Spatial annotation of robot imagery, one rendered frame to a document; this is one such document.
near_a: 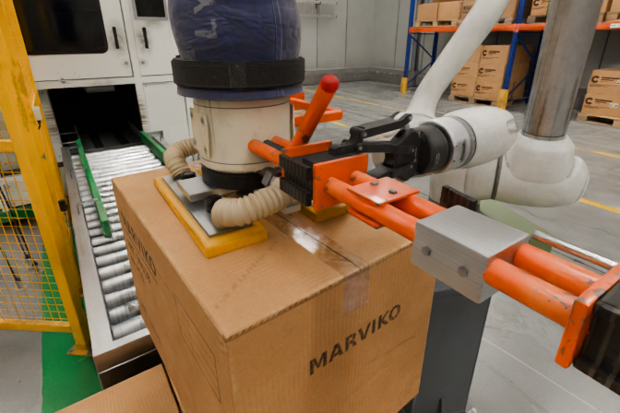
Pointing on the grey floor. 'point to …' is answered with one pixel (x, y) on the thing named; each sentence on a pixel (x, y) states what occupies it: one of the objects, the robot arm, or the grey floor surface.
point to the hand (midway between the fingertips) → (329, 173)
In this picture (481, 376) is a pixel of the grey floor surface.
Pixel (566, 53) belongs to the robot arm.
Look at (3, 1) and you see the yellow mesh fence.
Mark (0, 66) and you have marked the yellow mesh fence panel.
